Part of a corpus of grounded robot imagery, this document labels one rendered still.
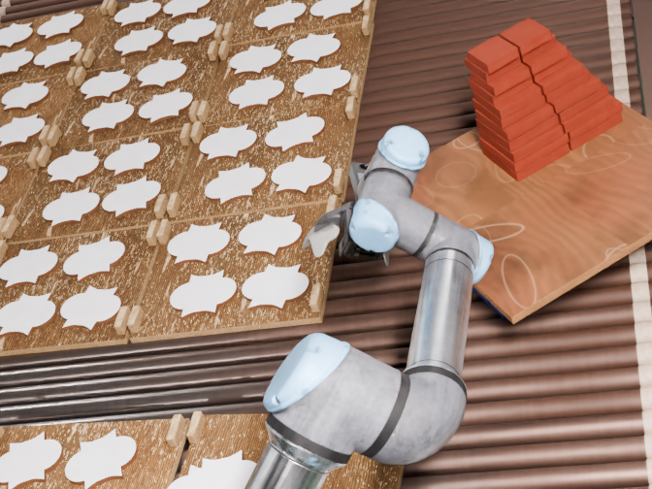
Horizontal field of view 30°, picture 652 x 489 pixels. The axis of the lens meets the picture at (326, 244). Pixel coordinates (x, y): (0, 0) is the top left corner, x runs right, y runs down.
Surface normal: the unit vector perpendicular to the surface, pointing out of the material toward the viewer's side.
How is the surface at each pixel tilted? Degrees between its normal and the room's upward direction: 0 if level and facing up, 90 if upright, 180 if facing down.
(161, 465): 0
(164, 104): 0
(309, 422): 45
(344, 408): 62
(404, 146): 35
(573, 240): 0
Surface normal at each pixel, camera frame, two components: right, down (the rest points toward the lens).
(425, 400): 0.57, -0.52
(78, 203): -0.27, -0.73
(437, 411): 0.70, -0.26
